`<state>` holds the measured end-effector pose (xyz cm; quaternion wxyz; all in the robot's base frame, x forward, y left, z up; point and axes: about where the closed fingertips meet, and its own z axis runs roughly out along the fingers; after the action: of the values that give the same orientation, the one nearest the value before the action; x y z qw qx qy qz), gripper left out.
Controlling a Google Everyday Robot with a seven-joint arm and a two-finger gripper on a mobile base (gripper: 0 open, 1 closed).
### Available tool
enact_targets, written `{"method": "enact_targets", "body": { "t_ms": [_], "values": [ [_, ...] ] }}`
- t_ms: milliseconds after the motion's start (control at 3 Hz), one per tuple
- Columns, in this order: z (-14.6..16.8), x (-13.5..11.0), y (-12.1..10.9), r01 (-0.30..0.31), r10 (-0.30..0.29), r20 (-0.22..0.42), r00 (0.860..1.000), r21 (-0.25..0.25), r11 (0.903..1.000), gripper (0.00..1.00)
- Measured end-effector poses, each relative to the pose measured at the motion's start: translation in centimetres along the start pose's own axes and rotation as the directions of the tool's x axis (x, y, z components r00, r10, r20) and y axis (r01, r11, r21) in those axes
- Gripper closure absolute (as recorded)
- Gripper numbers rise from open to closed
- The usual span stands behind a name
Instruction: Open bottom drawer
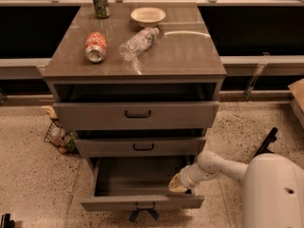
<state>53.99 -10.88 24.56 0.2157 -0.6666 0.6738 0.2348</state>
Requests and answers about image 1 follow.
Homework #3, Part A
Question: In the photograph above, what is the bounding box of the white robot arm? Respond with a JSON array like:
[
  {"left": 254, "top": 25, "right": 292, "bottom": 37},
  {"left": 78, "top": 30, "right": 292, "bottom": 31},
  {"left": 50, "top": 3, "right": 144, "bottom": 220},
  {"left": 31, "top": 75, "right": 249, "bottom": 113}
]
[{"left": 168, "top": 150, "right": 304, "bottom": 228}]

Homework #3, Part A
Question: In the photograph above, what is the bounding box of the green soda can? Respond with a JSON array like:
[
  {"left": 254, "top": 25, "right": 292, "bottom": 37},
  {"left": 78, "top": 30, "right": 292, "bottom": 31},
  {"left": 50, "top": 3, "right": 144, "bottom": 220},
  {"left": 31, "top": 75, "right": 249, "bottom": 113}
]
[{"left": 92, "top": 0, "right": 109, "bottom": 19}]

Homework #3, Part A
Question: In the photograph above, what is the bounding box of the blue tape cross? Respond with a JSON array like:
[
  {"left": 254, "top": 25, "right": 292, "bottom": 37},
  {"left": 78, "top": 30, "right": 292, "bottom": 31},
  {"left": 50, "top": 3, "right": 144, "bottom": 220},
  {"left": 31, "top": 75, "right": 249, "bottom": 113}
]
[{"left": 129, "top": 209, "right": 160, "bottom": 223}]

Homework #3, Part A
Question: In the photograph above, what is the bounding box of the black object bottom left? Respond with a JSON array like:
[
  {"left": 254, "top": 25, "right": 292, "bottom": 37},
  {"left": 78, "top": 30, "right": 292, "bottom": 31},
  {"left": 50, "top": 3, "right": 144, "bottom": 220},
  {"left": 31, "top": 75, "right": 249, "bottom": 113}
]
[{"left": 0, "top": 213, "right": 15, "bottom": 228}]

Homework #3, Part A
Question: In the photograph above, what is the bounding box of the grey drawer cabinet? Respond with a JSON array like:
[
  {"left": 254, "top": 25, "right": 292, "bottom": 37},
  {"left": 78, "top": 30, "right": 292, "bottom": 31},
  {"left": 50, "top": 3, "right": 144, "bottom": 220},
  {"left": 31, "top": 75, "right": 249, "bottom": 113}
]
[{"left": 40, "top": 2, "right": 227, "bottom": 176}]

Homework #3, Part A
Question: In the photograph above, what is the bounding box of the metal rail bracket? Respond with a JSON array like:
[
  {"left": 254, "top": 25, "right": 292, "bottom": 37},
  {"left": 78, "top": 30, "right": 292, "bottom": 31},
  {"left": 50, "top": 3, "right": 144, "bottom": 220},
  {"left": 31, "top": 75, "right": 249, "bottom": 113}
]
[{"left": 244, "top": 64, "right": 267, "bottom": 101}]

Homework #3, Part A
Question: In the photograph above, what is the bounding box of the clear plastic bottle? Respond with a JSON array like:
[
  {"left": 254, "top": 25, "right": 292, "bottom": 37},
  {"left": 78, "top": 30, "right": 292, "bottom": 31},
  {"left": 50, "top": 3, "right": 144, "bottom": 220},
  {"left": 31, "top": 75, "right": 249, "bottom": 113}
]
[{"left": 119, "top": 28, "right": 160, "bottom": 61}]

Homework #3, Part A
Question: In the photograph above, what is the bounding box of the grey drawer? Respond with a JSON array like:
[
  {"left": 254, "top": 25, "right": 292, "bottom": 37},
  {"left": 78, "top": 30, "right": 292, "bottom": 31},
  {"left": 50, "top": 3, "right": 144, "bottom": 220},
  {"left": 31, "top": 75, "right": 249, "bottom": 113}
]
[
  {"left": 75, "top": 137, "right": 206, "bottom": 158},
  {"left": 81, "top": 156, "right": 204, "bottom": 212},
  {"left": 53, "top": 101, "right": 219, "bottom": 130}
]

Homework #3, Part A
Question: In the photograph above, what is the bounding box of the grey top drawer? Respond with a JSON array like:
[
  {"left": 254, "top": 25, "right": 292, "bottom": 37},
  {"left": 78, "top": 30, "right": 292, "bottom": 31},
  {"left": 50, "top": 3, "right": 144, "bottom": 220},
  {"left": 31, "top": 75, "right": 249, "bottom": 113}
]
[{"left": 53, "top": 101, "right": 219, "bottom": 130}]

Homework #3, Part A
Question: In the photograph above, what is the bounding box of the grey bottom drawer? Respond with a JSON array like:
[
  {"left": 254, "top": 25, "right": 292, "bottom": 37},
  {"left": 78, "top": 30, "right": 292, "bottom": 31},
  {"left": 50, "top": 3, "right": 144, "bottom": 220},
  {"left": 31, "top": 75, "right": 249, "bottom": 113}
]
[{"left": 81, "top": 156, "right": 204, "bottom": 212}]

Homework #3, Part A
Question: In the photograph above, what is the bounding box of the orange soda can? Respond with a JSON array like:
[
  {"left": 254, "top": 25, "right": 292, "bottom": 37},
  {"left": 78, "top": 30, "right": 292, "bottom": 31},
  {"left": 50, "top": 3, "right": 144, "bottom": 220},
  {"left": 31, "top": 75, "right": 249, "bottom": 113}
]
[{"left": 85, "top": 31, "right": 106, "bottom": 63}]

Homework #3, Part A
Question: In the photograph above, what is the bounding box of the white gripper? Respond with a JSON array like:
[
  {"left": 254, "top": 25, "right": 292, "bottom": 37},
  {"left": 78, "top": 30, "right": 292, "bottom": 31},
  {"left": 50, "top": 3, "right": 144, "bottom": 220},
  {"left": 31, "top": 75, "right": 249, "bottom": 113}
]
[{"left": 168, "top": 163, "right": 206, "bottom": 193}]

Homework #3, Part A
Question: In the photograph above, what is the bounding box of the white paper bowl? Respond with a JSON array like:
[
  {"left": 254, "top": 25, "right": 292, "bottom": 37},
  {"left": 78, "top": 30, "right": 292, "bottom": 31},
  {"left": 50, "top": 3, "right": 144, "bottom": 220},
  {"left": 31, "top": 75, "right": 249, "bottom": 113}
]
[{"left": 130, "top": 8, "right": 166, "bottom": 28}]

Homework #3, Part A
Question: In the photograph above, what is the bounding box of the wire basket with items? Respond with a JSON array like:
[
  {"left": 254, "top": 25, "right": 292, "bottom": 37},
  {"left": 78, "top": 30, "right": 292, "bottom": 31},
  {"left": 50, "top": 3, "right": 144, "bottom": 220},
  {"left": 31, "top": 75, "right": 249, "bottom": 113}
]
[{"left": 44, "top": 121, "right": 78, "bottom": 154}]

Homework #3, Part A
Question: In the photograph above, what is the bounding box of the wooden box right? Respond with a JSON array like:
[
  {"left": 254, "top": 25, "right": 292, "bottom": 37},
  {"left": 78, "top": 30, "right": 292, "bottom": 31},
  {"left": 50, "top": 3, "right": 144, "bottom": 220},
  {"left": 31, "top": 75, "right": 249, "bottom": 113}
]
[{"left": 288, "top": 78, "right": 304, "bottom": 129}]

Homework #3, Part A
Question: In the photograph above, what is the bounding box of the grey middle drawer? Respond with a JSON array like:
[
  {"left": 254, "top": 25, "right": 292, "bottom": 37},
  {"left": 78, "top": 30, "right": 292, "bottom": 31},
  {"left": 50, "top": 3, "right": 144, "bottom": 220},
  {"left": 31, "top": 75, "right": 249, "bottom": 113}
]
[{"left": 75, "top": 137, "right": 206, "bottom": 158}]

